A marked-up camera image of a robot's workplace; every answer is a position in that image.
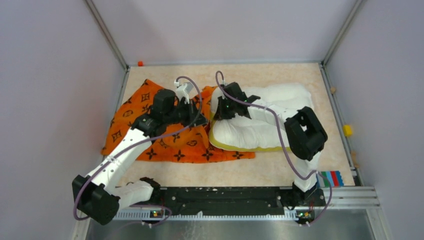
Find orange patterned pillowcase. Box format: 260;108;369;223
100;78;257;165

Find small tan wooden block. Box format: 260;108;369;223
330;86;337;95

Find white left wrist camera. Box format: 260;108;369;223
174;81;194;104

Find tan wooden piece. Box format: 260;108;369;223
350;150;360;169

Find white pillow yellow edge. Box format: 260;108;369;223
208;83;314;152

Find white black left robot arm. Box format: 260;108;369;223
72;86;208;225

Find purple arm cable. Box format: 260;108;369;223
215;70;334;228
72;75;204;229

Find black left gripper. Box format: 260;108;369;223
164;99;209;128

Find yellow toy block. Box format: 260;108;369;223
342;124;353;137

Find multicolour toy brick stack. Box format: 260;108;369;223
316;170;344;188

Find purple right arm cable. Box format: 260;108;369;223
215;70;334;228

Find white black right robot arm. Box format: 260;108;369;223
213;82;328;206

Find aluminium front rail frame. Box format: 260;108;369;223
71;186;382;222

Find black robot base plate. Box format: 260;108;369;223
129;186;327;217

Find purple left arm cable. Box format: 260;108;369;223
72;75;204;229

